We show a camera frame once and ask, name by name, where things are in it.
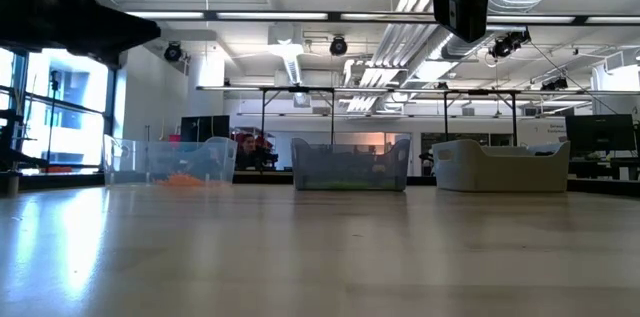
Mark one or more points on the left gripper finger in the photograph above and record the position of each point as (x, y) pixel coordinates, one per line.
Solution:
(125, 34)

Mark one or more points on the black ceiling spotlight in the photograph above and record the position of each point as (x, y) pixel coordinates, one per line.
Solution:
(338, 45)
(173, 52)

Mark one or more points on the black stage light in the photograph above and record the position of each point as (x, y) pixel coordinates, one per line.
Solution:
(555, 84)
(507, 44)

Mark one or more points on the black light stand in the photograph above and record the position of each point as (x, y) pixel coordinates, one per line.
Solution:
(52, 107)

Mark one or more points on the small red box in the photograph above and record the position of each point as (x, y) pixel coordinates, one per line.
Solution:
(174, 138)

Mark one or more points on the rig light bar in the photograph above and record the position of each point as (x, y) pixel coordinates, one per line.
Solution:
(270, 16)

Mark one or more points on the black cabinet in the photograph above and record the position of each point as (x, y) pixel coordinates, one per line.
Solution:
(205, 129)

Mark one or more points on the clear plastic bin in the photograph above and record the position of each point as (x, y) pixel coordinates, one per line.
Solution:
(170, 162)

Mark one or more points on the red object on sill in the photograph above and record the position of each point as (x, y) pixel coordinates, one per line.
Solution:
(56, 169)

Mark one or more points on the white plastic bin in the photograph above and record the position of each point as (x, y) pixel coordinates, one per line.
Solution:
(500, 169)

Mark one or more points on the person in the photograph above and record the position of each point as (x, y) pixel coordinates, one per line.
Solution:
(247, 149)

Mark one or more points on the black computer monitor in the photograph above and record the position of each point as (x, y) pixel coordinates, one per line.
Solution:
(600, 132)

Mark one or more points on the grey translucent plastic bin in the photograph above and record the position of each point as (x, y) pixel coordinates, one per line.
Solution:
(350, 167)

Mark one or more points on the black window frame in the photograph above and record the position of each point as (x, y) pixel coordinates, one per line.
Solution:
(111, 107)

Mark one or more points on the grey cylinder post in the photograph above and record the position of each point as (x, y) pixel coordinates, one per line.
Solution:
(12, 184)

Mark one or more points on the black aluminium table frame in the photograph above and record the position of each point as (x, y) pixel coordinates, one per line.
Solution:
(265, 178)

